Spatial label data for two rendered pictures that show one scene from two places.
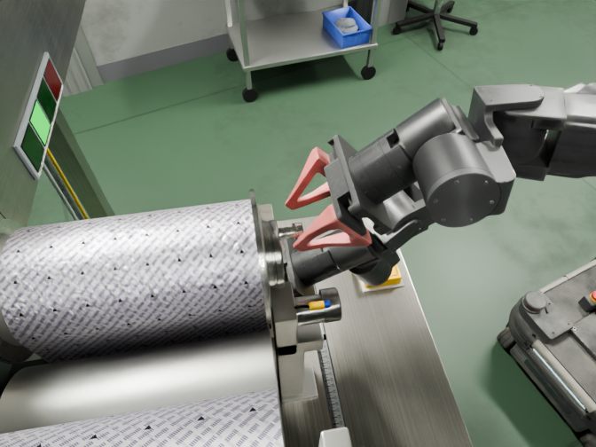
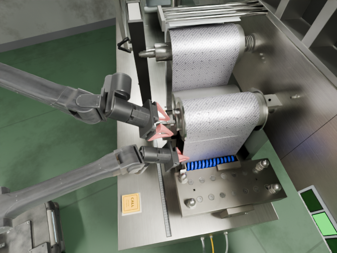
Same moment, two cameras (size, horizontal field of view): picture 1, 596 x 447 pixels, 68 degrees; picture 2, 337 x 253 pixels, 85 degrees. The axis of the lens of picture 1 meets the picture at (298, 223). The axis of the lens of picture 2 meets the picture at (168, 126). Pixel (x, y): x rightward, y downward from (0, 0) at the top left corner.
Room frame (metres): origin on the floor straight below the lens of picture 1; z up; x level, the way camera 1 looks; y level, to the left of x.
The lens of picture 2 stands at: (0.63, 0.00, 1.74)
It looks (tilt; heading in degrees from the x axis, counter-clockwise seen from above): 56 degrees down; 180
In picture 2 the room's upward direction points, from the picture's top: straight up
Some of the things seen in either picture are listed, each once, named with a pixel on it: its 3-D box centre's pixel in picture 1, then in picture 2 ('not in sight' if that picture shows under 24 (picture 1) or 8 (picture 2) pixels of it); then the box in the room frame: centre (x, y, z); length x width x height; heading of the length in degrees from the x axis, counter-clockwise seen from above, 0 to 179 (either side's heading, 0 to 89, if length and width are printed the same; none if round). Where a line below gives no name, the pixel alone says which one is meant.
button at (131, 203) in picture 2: (379, 268); (131, 203); (0.47, -0.16, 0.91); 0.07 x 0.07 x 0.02; 9
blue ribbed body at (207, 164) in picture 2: not in sight; (211, 162); (0.33, 0.18, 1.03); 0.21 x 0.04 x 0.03; 99
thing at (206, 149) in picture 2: not in sight; (212, 149); (0.31, 0.17, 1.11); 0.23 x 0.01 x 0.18; 99
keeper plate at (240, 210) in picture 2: not in sight; (236, 212); (0.51, 0.26, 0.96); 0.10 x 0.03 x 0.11; 99
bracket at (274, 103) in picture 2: not in sight; (270, 101); (0.22, 0.34, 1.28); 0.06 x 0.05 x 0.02; 99
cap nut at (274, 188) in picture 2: not in sight; (276, 187); (0.44, 0.40, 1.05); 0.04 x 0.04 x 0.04
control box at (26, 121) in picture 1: (42, 112); (332, 236); (0.60, 0.43, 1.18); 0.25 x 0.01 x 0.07; 9
